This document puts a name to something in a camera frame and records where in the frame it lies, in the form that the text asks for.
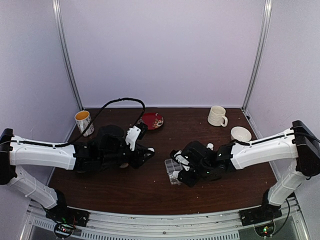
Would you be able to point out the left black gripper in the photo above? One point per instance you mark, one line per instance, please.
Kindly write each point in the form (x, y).
(138, 161)

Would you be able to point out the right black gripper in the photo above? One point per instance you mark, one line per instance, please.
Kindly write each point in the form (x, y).
(188, 181)

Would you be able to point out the white pill bottle front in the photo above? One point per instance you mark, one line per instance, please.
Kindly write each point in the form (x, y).
(210, 146)

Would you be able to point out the white pill bottle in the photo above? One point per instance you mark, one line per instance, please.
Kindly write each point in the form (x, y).
(175, 174)
(210, 146)

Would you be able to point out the clear plastic pill organizer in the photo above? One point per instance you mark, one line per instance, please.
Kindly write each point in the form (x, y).
(171, 166)

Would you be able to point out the grey lid pill bottle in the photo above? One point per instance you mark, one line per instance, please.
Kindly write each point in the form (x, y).
(124, 165)

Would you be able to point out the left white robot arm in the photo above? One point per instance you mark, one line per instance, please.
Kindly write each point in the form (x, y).
(16, 151)

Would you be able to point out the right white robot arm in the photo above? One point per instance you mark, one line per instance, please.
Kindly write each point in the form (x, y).
(297, 143)

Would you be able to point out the red floral plate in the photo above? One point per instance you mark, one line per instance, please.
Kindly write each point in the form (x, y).
(153, 120)

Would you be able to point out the white small bowl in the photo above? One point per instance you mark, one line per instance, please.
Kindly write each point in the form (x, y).
(240, 134)

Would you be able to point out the cream textured mug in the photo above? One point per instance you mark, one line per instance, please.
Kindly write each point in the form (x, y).
(217, 116)

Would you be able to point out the yellow interior floral mug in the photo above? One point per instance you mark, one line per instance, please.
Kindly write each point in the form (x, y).
(83, 119)

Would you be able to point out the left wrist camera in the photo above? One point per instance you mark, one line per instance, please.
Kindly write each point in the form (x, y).
(135, 133)

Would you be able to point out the front aluminium rail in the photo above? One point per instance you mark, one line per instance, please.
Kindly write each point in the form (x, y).
(226, 225)

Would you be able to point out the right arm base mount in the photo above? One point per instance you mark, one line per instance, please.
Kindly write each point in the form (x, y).
(265, 212)

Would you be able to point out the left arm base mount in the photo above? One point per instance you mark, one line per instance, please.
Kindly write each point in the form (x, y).
(63, 214)

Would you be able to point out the right aluminium frame post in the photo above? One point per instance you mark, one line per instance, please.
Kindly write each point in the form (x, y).
(264, 30)

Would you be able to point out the aluminium frame post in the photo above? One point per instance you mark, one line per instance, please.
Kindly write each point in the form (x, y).
(264, 30)
(65, 53)

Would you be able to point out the left aluminium frame post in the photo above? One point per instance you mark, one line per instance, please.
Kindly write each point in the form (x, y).
(65, 53)

